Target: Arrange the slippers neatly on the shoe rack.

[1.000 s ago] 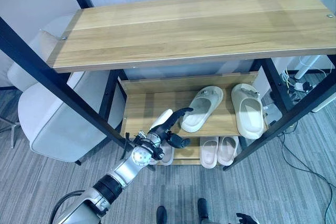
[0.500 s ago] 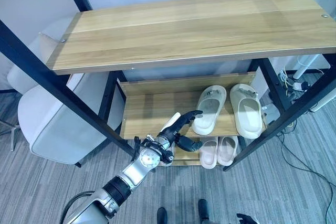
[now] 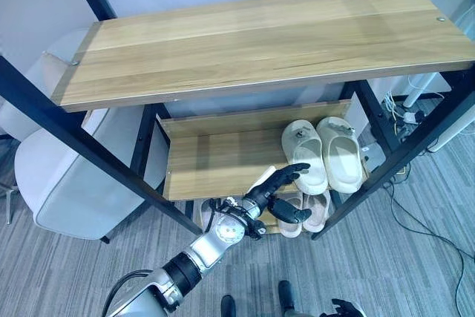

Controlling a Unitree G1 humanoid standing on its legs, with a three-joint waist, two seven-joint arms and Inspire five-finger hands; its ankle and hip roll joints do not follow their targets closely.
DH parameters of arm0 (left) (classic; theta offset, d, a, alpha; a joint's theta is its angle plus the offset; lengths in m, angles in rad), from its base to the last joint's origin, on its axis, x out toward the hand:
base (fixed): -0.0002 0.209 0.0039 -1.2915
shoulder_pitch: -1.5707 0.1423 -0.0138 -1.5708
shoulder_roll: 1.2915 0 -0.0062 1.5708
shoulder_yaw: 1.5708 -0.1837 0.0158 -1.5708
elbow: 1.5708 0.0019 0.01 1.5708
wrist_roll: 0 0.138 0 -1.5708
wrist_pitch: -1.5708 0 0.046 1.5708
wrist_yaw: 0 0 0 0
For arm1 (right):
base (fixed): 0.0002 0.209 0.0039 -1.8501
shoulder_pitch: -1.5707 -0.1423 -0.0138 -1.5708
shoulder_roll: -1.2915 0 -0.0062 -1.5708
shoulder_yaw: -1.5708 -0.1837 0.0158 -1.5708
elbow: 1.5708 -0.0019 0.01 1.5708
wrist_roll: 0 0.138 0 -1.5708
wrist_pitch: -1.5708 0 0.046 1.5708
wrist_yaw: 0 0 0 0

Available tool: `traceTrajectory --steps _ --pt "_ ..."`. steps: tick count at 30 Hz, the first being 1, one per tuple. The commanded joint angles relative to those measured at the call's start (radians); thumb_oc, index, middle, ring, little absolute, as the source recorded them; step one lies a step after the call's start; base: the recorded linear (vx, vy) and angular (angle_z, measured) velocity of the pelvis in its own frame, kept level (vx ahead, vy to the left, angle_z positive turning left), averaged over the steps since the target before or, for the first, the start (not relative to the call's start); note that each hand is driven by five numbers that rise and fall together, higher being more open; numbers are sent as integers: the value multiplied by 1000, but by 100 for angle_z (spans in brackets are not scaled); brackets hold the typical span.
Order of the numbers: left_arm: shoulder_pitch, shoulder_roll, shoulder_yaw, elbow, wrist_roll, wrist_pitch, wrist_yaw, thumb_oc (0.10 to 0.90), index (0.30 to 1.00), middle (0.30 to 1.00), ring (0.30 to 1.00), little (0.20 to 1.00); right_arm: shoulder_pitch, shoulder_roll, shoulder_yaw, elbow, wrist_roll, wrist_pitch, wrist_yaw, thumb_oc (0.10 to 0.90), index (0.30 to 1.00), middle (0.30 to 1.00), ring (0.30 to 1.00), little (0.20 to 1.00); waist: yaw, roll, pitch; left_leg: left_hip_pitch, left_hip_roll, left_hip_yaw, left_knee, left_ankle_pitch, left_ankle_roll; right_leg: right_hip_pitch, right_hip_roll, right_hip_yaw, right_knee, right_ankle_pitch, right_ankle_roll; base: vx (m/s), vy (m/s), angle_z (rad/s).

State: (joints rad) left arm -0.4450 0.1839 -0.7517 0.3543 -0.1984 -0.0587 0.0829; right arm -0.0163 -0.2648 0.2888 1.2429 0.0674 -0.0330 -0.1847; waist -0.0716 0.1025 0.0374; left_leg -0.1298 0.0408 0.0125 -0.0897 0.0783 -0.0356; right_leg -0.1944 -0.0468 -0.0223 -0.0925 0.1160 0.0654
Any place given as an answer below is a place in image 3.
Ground white round desk leg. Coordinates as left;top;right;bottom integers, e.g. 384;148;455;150
403;71;436;108

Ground white padded chair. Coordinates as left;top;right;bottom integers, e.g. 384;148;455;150
0;27;166;246

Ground black metal rack frame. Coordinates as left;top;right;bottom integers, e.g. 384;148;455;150
0;0;475;242

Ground white power strip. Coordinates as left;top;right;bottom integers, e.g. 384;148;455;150
402;110;425;125

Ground white slipper with round charm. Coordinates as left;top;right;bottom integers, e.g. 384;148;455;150
281;119;330;195

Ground white slipper with grey charm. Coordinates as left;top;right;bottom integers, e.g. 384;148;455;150
315;116;364;194

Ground dark robot foot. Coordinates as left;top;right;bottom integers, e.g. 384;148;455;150
278;280;299;317
220;294;237;317

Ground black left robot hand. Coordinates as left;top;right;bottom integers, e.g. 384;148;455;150
244;163;312;223

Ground grey flat box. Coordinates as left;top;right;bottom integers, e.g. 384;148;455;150
361;141;385;169

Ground dark right robot foot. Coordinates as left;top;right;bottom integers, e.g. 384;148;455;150
278;280;299;317

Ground long black floor cable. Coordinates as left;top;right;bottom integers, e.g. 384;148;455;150
384;179;475;298

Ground white cable bundle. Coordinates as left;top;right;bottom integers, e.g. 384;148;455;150
383;91;402;120

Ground dark left robot foot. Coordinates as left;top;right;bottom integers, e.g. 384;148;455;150
220;294;237;317

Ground wooden shelf board with lip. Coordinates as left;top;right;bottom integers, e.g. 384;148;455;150
155;98;370;202

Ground large wooden shelf board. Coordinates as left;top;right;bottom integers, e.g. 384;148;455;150
50;0;474;113

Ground white slanted desk leg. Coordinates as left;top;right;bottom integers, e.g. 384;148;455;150
426;107;475;154

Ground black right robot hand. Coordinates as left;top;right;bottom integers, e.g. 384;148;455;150
321;298;367;317

